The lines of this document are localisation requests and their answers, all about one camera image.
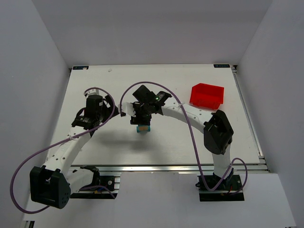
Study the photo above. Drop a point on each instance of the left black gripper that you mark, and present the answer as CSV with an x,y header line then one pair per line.
x,y
110,110

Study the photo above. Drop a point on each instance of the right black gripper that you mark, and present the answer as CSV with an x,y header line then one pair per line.
x,y
140,120

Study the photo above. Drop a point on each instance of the teal arch wood block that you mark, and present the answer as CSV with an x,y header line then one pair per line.
x,y
148,129

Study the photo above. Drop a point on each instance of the red plastic bin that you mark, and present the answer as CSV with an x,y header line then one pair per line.
x,y
207,96

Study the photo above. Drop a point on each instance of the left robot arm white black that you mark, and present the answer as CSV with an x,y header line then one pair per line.
x,y
52,184

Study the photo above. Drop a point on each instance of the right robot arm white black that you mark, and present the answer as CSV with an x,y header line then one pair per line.
x,y
215,127

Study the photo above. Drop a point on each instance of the left blue corner label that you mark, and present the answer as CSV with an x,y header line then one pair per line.
x,y
80,67

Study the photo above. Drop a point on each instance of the blue corner label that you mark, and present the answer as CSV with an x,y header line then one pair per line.
x,y
80,67
221,65

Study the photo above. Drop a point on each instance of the right blue corner label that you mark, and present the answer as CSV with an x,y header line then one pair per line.
x,y
221,65

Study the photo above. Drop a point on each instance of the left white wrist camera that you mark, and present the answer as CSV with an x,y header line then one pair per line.
x,y
91,91

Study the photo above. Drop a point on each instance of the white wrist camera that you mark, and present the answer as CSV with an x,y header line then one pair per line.
x,y
127,108
91,91

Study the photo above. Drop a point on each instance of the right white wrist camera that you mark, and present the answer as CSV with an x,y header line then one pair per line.
x,y
127,108

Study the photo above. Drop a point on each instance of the aluminium table front rail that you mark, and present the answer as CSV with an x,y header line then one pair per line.
x,y
252,168

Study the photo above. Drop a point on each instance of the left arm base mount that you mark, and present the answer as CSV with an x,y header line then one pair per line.
x,y
93,184

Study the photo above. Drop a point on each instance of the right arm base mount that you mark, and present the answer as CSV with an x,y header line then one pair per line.
x,y
225,192

